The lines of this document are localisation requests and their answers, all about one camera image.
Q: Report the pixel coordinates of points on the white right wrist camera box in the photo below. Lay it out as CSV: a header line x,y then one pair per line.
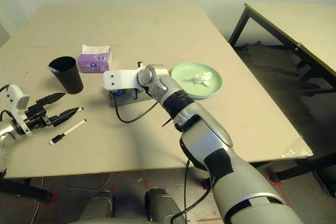
x,y
123,79

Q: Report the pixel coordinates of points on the blue plastic plate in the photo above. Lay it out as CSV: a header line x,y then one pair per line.
x,y
207,98

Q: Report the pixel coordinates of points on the black sunglasses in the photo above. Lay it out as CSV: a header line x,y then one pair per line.
x,y
119,93

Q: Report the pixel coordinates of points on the white marker black cap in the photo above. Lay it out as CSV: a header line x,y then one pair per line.
x,y
71,130

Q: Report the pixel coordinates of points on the grey robot right leg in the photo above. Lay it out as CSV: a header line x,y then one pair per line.
x,y
165,205

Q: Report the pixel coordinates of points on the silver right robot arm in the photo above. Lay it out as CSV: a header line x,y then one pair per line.
x,y
204,134

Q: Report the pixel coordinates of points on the purple tissue pack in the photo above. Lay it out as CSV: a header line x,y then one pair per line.
x,y
94,64

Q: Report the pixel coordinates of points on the grey robot torso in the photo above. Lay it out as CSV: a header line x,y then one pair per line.
x,y
105,221

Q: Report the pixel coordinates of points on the black table base beam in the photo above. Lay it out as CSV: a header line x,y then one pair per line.
x,y
307,167

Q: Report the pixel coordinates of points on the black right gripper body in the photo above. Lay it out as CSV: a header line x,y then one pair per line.
x,y
135,95

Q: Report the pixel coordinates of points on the grey robot left leg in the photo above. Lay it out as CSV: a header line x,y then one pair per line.
x,y
98,208

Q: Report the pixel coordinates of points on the black framed side table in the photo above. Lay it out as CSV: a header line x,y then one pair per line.
x,y
302,22

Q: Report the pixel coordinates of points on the white tissue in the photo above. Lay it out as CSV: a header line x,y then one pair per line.
x,y
202,78

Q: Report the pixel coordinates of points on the white marker blue cap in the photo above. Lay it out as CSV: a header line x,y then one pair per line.
x,y
81,108

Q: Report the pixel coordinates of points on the blue capped pen in cup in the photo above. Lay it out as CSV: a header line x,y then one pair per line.
x,y
53,69

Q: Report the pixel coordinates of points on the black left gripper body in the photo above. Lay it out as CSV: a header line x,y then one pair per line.
x,y
38,117

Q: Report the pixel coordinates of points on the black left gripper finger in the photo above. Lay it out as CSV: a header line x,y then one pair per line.
x,y
65,117
51,98

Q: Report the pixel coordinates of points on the clear plastic wrap scrap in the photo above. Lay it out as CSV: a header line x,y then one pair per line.
x,y
299,150

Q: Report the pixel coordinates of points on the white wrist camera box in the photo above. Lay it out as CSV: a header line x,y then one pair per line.
x,y
123,79
15,98

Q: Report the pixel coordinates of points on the black metal table leg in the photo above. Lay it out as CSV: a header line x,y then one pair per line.
x,y
21,190

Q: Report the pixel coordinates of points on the grey robot leg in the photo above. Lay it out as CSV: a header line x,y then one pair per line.
x,y
98,208
165,205

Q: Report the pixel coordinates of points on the light green plastic plate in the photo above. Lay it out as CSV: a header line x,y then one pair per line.
x,y
187,82

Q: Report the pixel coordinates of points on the grey glasses case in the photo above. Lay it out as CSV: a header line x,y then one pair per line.
x,y
143,101

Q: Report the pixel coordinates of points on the black tapered cup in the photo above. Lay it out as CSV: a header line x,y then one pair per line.
x,y
69,79

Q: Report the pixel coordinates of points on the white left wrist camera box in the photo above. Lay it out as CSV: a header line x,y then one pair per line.
x,y
15,98

